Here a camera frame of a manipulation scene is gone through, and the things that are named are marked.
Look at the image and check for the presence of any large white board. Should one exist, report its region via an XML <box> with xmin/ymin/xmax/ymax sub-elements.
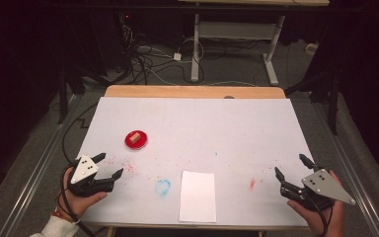
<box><xmin>77</xmin><ymin>96</ymin><xmax>319</xmax><ymax>229</ymax></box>

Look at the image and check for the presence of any black metal stand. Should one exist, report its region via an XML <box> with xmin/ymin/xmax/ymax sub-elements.
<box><xmin>57</xmin><ymin>63</ymin><xmax>70</xmax><ymax>125</ymax></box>
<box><xmin>284</xmin><ymin>70</ymin><xmax>340</xmax><ymax>136</ymax></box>

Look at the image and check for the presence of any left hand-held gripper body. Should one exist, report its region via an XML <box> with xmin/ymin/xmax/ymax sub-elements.
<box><xmin>67</xmin><ymin>154</ymin><xmax>114</xmax><ymax>198</ymax></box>

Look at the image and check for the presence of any pale floor cable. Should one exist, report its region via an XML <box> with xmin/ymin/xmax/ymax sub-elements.
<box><xmin>206</xmin><ymin>79</ymin><xmax>258</xmax><ymax>88</ymax></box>

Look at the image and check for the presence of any wooden table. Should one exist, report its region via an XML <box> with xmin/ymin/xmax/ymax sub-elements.
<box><xmin>90</xmin><ymin>84</ymin><xmax>310</xmax><ymax>237</ymax></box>

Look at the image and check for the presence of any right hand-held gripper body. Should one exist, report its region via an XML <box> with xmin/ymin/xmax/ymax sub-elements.
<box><xmin>279</xmin><ymin>166</ymin><xmax>356</xmax><ymax>211</ymax></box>

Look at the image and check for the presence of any tangle of black cables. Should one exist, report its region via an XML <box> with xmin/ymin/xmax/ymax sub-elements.
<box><xmin>119</xmin><ymin>23</ymin><xmax>211</xmax><ymax>85</ymax></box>

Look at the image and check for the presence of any red bead bracelet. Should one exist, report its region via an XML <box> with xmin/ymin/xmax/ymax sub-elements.
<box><xmin>50</xmin><ymin>210</ymin><xmax>76</xmax><ymax>225</ymax></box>

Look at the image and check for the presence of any aluminium floor rail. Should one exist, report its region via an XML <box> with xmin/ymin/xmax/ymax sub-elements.
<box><xmin>312</xmin><ymin>102</ymin><xmax>379</xmax><ymax>237</ymax></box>
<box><xmin>0</xmin><ymin>93</ymin><xmax>83</xmax><ymax>237</ymax></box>

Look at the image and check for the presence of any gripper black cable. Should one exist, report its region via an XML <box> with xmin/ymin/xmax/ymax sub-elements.
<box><xmin>304</xmin><ymin>196</ymin><xmax>334</xmax><ymax>237</ymax></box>
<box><xmin>59</xmin><ymin>164</ymin><xmax>97</xmax><ymax>237</ymax></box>

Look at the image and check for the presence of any white metal desk frame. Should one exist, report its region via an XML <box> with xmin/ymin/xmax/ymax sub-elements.
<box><xmin>177</xmin><ymin>0</ymin><xmax>331</xmax><ymax>87</ymax></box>

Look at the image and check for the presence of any person's right hand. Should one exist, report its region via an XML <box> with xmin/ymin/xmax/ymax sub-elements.
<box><xmin>286</xmin><ymin>169</ymin><xmax>346</xmax><ymax>237</ymax></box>

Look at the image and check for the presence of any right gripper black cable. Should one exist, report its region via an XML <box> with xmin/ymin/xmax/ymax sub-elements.
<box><xmin>304</xmin><ymin>196</ymin><xmax>334</xmax><ymax>237</ymax></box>

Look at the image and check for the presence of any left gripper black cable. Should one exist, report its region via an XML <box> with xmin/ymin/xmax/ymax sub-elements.
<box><xmin>59</xmin><ymin>164</ymin><xmax>97</xmax><ymax>237</ymax></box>

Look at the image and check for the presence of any small wooden stamp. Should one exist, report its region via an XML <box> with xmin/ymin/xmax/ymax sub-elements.
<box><xmin>128</xmin><ymin>131</ymin><xmax>141</xmax><ymax>145</ymax></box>

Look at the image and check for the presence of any white paper sheet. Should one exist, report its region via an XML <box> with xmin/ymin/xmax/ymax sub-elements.
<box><xmin>178</xmin><ymin>170</ymin><xmax>217</xmax><ymax>223</ymax></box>

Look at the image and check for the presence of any person's left hand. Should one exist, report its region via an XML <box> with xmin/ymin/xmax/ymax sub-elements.
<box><xmin>57</xmin><ymin>166</ymin><xmax>109</xmax><ymax>218</ymax></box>

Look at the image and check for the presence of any black floor cable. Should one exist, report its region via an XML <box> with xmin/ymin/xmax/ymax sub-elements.
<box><xmin>61</xmin><ymin>103</ymin><xmax>99</xmax><ymax>166</ymax></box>

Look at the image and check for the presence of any round red ink pad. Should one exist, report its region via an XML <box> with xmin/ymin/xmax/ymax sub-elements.
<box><xmin>124</xmin><ymin>129</ymin><xmax>148</xmax><ymax>150</ymax></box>

